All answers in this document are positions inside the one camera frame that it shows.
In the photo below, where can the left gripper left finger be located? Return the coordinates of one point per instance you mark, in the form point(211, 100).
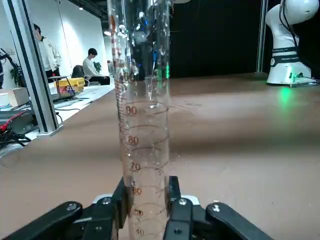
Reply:
point(105, 217)

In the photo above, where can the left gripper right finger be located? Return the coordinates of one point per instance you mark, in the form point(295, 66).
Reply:
point(182, 220)

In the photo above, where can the glass pipette with blue bulb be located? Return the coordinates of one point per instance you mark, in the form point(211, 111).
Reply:
point(150, 87)

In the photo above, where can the black flat box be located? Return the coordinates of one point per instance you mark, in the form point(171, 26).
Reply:
point(22, 123)

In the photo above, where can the yellow case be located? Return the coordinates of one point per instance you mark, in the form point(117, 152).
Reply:
point(76, 82)

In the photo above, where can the wooden box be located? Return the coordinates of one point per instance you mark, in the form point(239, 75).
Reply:
point(20, 97)

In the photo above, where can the dark office chair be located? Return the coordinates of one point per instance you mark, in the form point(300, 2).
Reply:
point(78, 72)

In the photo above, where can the seated person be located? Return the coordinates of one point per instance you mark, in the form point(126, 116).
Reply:
point(88, 67)

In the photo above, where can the white paper cup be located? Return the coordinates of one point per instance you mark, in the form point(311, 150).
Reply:
point(3, 101)

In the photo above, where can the green potted plant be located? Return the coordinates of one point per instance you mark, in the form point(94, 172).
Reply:
point(16, 77)

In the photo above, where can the standing person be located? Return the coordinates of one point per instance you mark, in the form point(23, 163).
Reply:
point(50, 55)

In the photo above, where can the aluminium frame post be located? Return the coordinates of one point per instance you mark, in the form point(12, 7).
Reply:
point(262, 37)
point(36, 82)

